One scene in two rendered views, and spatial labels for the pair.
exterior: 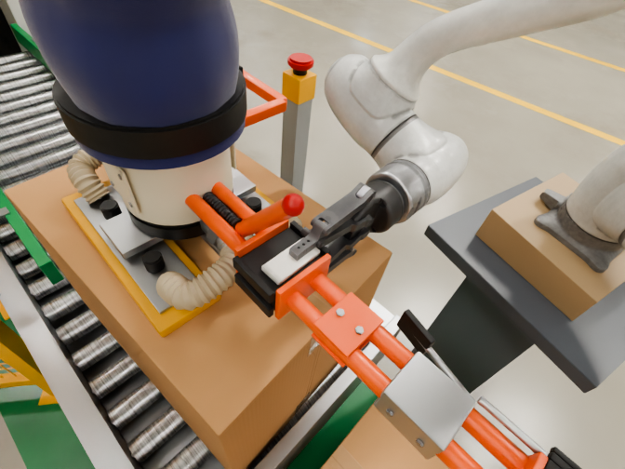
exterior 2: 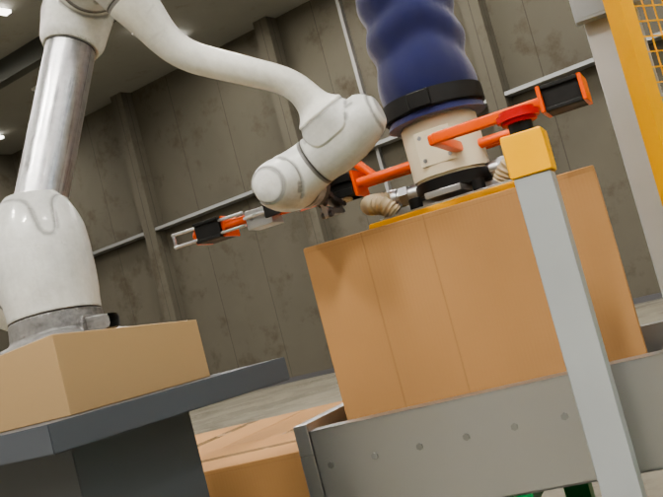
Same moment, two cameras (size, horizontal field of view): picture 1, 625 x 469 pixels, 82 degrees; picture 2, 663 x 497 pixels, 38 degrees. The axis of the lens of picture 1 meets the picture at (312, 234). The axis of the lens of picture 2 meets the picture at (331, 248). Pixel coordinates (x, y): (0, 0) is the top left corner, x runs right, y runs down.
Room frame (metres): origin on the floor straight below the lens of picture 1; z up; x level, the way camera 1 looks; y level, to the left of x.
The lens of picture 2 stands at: (2.30, -0.69, 0.78)
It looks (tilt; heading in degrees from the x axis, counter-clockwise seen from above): 5 degrees up; 162
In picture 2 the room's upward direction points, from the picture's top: 15 degrees counter-clockwise
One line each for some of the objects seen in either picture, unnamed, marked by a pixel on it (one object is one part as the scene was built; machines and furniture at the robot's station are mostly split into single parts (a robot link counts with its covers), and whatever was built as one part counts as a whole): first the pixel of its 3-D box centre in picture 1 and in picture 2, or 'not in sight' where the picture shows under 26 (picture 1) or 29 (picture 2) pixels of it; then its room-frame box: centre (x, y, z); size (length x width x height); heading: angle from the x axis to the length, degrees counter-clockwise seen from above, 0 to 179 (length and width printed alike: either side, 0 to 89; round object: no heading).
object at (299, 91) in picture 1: (289, 205); (608, 438); (0.96, 0.10, 0.50); 0.07 x 0.07 x 1.00; 52
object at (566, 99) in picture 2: not in sight; (563, 95); (0.81, 0.29, 1.08); 0.09 x 0.08 x 0.05; 141
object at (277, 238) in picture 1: (282, 266); (344, 188); (0.26, 0.03, 1.08); 0.10 x 0.08 x 0.06; 141
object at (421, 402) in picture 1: (422, 403); (263, 217); (0.13, -0.14, 1.07); 0.07 x 0.07 x 0.04; 51
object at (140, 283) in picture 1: (133, 239); not in sight; (0.35, 0.29, 0.97); 0.34 x 0.10 x 0.05; 51
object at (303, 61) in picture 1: (300, 65); (519, 121); (0.96, 0.10, 1.02); 0.07 x 0.07 x 0.04
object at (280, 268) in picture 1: (291, 260); not in sight; (0.26, 0.02, 1.10); 0.07 x 0.03 x 0.01; 143
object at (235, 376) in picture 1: (209, 282); (481, 301); (0.43, 0.21, 0.75); 0.60 x 0.40 x 0.40; 56
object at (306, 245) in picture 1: (309, 239); not in sight; (0.28, 0.00, 1.12); 0.05 x 0.01 x 0.03; 143
